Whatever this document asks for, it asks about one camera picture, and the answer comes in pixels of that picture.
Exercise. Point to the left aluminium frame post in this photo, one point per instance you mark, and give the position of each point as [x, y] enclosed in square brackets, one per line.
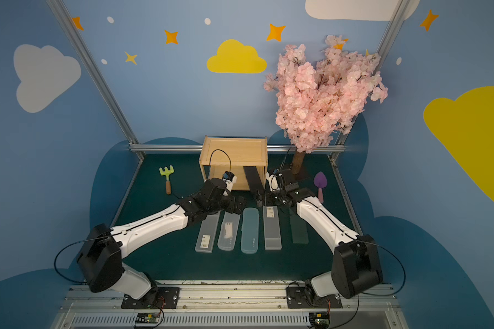
[65, 21]

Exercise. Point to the teal pencil case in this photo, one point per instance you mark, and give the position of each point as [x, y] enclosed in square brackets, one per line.
[250, 231]

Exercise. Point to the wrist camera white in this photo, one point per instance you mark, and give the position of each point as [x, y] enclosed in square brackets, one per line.
[271, 178]
[230, 179]

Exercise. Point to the green toy rake wooden handle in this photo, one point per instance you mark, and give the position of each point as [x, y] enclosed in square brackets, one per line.
[166, 172]

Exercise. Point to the frosted pencil case with label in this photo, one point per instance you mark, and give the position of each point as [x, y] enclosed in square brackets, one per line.
[207, 234]

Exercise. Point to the black pencil case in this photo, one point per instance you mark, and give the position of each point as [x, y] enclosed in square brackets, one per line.
[255, 184]

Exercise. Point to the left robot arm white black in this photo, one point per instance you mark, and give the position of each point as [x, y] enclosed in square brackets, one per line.
[101, 256]

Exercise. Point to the clear rounded pencil case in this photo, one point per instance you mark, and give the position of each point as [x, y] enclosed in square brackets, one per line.
[228, 232]

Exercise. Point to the dark green pencil case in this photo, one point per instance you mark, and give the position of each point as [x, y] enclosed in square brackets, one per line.
[298, 230]

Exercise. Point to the tall frosted grey pencil case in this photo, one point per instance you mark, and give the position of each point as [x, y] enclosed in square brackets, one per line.
[271, 228]

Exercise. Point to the aluminium frame rail back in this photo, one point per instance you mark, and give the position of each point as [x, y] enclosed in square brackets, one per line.
[198, 148]

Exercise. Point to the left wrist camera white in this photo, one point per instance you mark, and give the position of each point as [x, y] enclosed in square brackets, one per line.
[230, 179]

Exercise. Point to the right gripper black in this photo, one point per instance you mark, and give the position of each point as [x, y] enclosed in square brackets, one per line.
[274, 197]

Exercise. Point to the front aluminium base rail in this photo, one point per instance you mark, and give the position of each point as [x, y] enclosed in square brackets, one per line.
[230, 304]

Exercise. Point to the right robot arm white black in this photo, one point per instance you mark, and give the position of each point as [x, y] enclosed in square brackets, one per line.
[356, 265]

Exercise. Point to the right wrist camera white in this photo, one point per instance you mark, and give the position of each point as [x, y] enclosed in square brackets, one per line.
[271, 178]

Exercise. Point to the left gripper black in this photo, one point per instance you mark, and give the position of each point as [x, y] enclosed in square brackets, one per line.
[239, 203]

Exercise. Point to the light wooden shelf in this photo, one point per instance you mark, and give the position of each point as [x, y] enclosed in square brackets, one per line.
[220, 154]

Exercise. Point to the pink cherry blossom tree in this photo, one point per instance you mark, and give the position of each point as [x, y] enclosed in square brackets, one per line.
[316, 100]

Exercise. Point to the purple toy trowel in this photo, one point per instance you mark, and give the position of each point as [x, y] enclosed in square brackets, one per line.
[320, 182]

